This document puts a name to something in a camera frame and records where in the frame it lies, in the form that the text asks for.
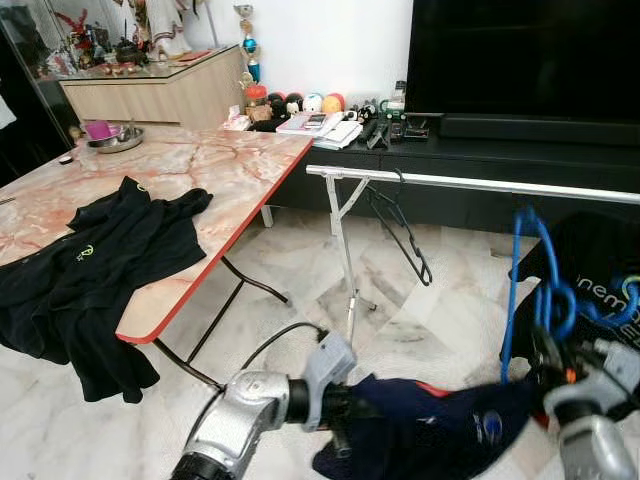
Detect blue plastic hanger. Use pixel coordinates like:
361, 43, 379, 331
500, 206, 640, 385

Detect navy blue shirt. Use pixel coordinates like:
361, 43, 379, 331
312, 375, 546, 480

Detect black shirt white print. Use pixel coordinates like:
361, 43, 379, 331
508, 210, 640, 401

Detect black plastic hanger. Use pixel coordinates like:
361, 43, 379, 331
363, 168, 435, 289

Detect black television console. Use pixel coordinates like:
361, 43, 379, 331
265, 125, 640, 236

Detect marble pattern folding table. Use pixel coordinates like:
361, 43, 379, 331
0, 124, 317, 393

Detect white book stack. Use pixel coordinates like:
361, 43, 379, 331
276, 110, 363, 151

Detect black shirt green logo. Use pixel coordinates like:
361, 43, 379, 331
0, 176, 214, 404

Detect black television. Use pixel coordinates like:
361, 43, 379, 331
404, 0, 640, 119

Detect jar with red lid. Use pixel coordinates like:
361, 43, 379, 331
245, 84, 271, 123

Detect metal bowl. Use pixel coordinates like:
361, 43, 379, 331
85, 124, 146, 155

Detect light wooden cabinet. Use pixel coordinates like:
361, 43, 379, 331
60, 45, 248, 131

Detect pink cup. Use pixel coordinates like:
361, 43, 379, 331
85, 119, 114, 142

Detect trophy with blue ball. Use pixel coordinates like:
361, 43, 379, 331
234, 3, 263, 86

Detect white robed statue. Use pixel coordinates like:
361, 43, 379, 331
145, 0, 197, 56

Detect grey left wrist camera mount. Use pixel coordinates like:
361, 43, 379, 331
300, 330, 358, 433

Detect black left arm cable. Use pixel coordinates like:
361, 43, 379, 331
238, 321, 329, 373

